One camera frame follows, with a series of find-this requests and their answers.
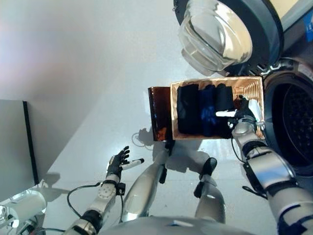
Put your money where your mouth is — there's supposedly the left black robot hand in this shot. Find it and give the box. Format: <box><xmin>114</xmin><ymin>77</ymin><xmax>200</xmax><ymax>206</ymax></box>
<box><xmin>106</xmin><ymin>145</ymin><xmax>145</xmax><ymax>181</ymax></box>

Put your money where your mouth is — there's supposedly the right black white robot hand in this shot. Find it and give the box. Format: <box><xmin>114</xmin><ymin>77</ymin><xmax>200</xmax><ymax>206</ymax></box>
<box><xmin>215</xmin><ymin>94</ymin><xmax>261</xmax><ymax>129</ymax></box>

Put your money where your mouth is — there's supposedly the narrow black garment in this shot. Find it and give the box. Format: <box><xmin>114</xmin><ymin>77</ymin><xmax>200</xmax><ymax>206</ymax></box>
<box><xmin>215</xmin><ymin>83</ymin><xmax>234</xmax><ymax>139</ymax></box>

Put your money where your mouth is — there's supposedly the navy blue garment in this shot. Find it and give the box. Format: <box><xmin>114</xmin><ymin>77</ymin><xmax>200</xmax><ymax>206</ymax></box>
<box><xmin>198</xmin><ymin>84</ymin><xmax>218</xmax><ymax>137</ymax></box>

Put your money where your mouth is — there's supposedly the wide black garment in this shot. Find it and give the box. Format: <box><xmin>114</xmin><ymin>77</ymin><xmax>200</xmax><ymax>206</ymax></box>
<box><xmin>176</xmin><ymin>85</ymin><xmax>202</xmax><ymax>135</ymax></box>

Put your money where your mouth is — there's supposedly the dark grey washing machine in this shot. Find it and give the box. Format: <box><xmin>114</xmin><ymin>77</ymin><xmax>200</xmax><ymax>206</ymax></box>
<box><xmin>263</xmin><ymin>0</ymin><xmax>313</xmax><ymax>187</ymax></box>

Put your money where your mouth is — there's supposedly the round glass washing machine door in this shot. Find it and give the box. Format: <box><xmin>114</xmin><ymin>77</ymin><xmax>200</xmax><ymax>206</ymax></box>
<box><xmin>173</xmin><ymin>0</ymin><xmax>284</xmax><ymax>77</ymax></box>

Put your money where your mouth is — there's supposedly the wicker laundry basket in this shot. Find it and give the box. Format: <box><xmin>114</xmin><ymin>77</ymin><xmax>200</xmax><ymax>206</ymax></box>
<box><xmin>170</xmin><ymin>76</ymin><xmax>266</xmax><ymax>141</ymax></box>

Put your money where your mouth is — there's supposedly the brown glossy stool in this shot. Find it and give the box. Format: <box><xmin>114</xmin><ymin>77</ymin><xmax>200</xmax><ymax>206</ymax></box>
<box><xmin>148</xmin><ymin>86</ymin><xmax>175</xmax><ymax>142</ymax></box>

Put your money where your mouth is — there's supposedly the grey robot torso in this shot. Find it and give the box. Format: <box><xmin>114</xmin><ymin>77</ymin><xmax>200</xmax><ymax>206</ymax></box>
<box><xmin>99</xmin><ymin>215</ymin><xmax>279</xmax><ymax>235</ymax></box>

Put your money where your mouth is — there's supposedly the blue white energy label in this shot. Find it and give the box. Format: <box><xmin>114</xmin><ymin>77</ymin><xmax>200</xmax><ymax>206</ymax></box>
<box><xmin>303</xmin><ymin>14</ymin><xmax>313</xmax><ymax>41</ymax></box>

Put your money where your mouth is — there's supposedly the white cylindrical device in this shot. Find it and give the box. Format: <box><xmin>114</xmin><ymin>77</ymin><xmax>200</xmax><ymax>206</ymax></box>
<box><xmin>0</xmin><ymin>190</ymin><xmax>48</xmax><ymax>235</ymax></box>

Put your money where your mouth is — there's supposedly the right silver robot leg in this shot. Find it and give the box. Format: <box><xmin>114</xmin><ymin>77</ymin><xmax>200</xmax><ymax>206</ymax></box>
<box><xmin>194</xmin><ymin>157</ymin><xmax>227</xmax><ymax>223</ymax></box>

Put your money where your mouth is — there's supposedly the grey cabinet with black edge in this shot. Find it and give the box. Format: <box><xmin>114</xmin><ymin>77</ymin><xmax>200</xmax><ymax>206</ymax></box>
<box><xmin>0</xmin><ymin>99</ymin><xmax>40</xmax><ymax>203</ymax></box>

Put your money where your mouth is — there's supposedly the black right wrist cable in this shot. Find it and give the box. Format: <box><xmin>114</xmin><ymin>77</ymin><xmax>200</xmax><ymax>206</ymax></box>
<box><xmin>231</xmin><ymin>136</ymin><xmax>246</xmax><ymax>164</ymax></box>

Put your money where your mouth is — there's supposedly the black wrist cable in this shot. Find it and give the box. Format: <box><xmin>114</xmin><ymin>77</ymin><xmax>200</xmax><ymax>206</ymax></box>
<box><xmin>231</xmin><ymin>136</ymin><xmax>246</xmax><ymax>164</ymax></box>
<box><xmin>67</xmin><ymin>181</ymin><xmax>101</xmax><ymax>218</ymax></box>

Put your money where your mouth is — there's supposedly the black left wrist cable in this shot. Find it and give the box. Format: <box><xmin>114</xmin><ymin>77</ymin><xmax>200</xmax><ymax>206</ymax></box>
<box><xmin>67</xmin><ymin>181</ymin><xmax>101</xmax><ymax>218</ymax></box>

